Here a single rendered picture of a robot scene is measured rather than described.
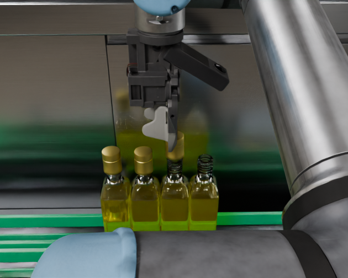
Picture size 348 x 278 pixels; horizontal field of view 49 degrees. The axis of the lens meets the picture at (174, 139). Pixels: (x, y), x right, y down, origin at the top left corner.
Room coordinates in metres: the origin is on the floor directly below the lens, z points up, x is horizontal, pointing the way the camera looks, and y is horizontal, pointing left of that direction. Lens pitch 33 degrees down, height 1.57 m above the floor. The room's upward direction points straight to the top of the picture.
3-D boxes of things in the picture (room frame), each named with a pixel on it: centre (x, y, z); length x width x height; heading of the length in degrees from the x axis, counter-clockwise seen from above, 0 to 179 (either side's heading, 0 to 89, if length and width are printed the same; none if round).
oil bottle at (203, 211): (0.58, -0.06, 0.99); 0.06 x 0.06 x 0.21; 0
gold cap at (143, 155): (0.58, 0.06, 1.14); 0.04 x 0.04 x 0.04
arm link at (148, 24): (0.58, 0.02, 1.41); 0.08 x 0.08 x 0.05
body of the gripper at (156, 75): (0.58, 0.03, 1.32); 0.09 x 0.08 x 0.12; 91
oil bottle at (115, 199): (0.58, 0.12, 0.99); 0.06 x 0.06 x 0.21; 0
